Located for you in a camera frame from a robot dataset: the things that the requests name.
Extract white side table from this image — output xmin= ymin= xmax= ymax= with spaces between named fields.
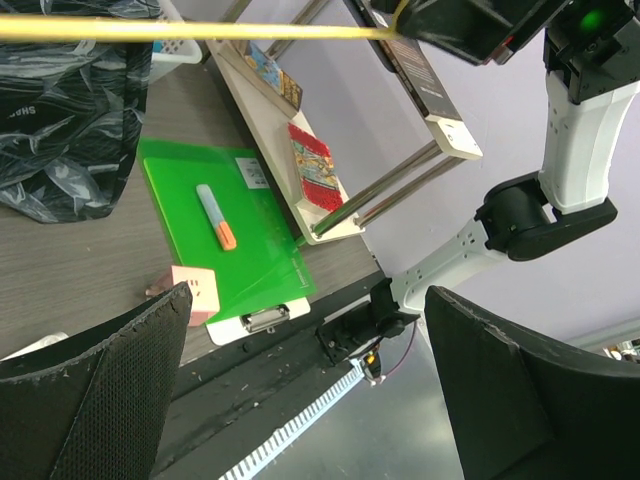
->
xmin=204 ymin=0 xmax=485 ymax=246

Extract dark patterned shorts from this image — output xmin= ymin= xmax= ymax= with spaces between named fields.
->
xmin=0 ymin=0 xmax=154 ymax=225

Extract white perforated plastic basket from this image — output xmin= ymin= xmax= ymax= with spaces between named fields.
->
xmin=149 ymin=0 xmax=202 ymax=84

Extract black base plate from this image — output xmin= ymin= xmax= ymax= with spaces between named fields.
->
xmin=151 ymin=273 xmax=414 ymax=479

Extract white rack base foot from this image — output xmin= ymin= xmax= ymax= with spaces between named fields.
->
xmin=1 ymin=332 xmax=69 ymax=362

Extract orange marker pen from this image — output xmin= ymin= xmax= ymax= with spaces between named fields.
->
xmin=196 ymin=184 xmax=237 ymax=251

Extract pink cube power adapter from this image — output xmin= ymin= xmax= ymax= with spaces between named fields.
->
xmin=145 ymin=265 xmax=220 ymax=327

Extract red patterned book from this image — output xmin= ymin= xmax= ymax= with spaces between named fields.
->
xmin=287 ymin=123 xmax=343 ymax=216

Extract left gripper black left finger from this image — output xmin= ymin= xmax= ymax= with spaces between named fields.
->
xmin=1 ymin=282 xmax=192 ymax=479

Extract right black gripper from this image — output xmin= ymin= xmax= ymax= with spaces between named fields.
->
xmin=371 ymin=0 xmax=568 ymax=65

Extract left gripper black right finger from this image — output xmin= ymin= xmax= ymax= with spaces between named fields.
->
xmin=425 ymin=286 xmax=639 ymax=479

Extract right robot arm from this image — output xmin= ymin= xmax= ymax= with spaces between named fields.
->
xmin=371 ymin=1 xmax=639 ymax=323

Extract green clipboard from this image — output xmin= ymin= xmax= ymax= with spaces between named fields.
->
xmin=138 ymin=138 xmax=316 ymax=346

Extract black hardcover book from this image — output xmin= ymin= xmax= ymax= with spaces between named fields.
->
xmin=349 ymin=0 xmax=464 ymax=121

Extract white cable duct strip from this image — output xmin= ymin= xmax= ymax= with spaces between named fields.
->
xmin=220 ymin=360 xmax=387 ymax=480

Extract colourful comic book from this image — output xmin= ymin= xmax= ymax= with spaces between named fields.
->
xmin=243 ymin=41 xmax=303 ymax=115

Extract yellow clothes hanger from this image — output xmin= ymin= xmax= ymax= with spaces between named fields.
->
xmin=1 ymin=11 xmax=401 ymax=43

